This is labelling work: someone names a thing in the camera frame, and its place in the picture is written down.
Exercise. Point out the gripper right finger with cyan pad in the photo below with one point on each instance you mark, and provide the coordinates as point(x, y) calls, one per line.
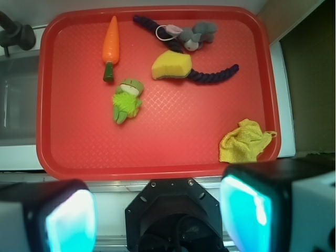
point(281, 205)

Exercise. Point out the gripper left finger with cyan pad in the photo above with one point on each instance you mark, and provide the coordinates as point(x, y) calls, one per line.
point(48, 216)

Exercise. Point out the yellow cloth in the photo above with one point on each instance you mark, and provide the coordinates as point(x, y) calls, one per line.
point(244, 144)

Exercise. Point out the green plush frog toy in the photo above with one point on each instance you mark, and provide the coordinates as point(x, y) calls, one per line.
point(126, 102)

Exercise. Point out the red plastic tray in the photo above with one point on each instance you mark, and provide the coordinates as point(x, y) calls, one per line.
point(177, 130)

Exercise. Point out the grey metal sink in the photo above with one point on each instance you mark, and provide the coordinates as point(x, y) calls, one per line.
point(19, 81)

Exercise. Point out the orange toy carrot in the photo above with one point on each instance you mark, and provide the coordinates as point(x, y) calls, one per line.
point(111, 49)

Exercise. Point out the yellow sponge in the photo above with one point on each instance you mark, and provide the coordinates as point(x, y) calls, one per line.
point(171, 64)

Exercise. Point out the dark grey faucet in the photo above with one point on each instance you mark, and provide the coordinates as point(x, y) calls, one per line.
point(16, 34)

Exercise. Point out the grey plush mouse toy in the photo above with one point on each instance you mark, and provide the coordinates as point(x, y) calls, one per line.
point(192, 39)

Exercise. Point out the black octagonal mount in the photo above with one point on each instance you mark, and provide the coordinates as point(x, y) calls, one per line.
point(174, 215)

